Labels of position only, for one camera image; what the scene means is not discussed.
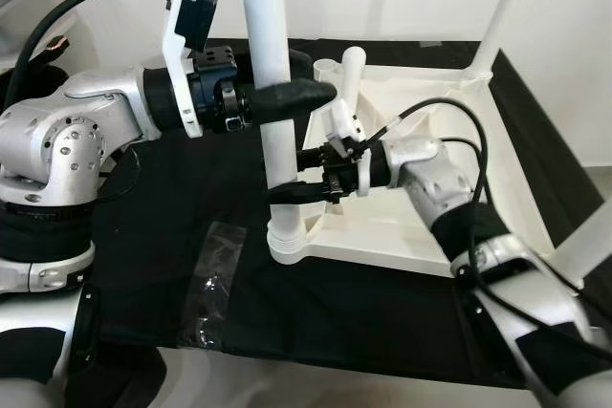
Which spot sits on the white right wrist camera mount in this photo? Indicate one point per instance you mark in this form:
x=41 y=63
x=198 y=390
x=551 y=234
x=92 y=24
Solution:
x=342 y=121

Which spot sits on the black tablecloth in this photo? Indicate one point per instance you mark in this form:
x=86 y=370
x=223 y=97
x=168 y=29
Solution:
x=191 y=188

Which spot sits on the clear tape patch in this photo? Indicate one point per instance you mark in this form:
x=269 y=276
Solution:
x=427 y=43

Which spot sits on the white plastic children table top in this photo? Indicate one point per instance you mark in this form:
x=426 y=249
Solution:
x=382 y=236

